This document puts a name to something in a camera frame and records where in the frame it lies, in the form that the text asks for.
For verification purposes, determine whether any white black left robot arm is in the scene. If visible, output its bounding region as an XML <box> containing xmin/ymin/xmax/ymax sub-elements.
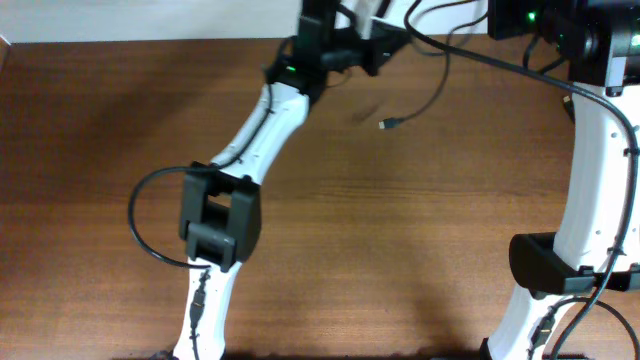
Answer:
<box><xmin>171</xmin><ymin>1</ymin><xmax>409</xmax><ymax>359</ymax></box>

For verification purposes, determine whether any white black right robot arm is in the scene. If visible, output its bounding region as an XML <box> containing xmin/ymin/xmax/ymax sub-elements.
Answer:
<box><xmin>479</xmin><ymin>1</ymin><xmax>639</xmax><ymax>359</ymax></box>

